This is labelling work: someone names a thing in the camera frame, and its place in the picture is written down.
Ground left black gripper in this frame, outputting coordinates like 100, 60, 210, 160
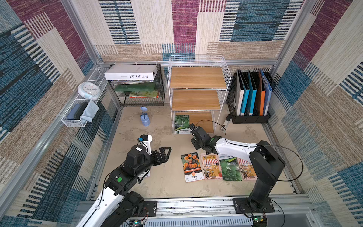
134, 146, 171, 177

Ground green gourd seed bag bottom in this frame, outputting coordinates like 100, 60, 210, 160
174, 114, 191, 134

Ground green gourd seed bag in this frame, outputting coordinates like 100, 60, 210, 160
174, 114, 191, 134
218, 154, 243, 182

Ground orange marigold seed bag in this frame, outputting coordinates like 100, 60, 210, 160
181, 152, 204, 183

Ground green gourd seed bag top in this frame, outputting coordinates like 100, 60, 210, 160
218, 154, 243, 182

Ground pink flower seed bag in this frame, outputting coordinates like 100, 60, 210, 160
139, 170, 150, 178

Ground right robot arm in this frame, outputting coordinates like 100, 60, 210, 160
189, 124, 285, 214

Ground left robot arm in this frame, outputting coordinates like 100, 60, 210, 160
77, 144, 172, 227

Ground black white remote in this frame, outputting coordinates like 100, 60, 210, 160
220, 114, 231, 132

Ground teal file folder left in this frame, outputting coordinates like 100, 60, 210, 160
239, 70, 250, 115

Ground teal file folder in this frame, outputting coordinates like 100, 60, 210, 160
239, 70, 250, 115
247, 71, 257, 115

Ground white file folder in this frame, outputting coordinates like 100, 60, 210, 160
235, 70, 245, 115

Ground black file organizer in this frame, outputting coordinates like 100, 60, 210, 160
226, 69, 273, 124

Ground green and red book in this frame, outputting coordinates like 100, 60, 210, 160
129, 90, 160, 98

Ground black mesh document tray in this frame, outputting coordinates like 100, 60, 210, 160
109, 64, 165, 107

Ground teal file folder right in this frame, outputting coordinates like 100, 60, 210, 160
247, 71, 257, 115

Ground green plastic case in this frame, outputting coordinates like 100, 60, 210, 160
114, 83, 156, 92

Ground orange file folder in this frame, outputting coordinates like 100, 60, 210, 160
256, 70, 267, 116

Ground blue file folder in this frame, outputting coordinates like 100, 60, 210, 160
260, 70, 272, 115

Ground light blue cloth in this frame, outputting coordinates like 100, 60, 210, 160
80, 101, 99, 124

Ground magazine stack under box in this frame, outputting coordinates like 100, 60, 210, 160
110, 80, 154, 85

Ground white folio box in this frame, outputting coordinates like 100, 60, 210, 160
105, 64, 157, 80

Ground dark blue case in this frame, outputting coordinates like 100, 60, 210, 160
66, 102, 88, 120

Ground white round clock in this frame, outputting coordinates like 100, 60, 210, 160
78, 82, 101, 100

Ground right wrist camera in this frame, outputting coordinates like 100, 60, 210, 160
189, 124, 196, 131

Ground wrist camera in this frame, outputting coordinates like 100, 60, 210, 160
138, 135, 152, 155
189, 124, 196, 131

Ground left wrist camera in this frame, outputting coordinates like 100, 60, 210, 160
138, 135, 152, 155

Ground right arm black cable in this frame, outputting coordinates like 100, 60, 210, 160
195, 120, 304, 182

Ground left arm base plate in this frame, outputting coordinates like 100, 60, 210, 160
113, 200, 158, 218

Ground white wire three-tier shelf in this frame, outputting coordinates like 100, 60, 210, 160
167, 55, 232, 133

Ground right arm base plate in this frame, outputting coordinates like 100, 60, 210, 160
232, 197, 275, 214

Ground white wire wall basket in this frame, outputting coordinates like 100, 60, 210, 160
61, 67, 108, 127

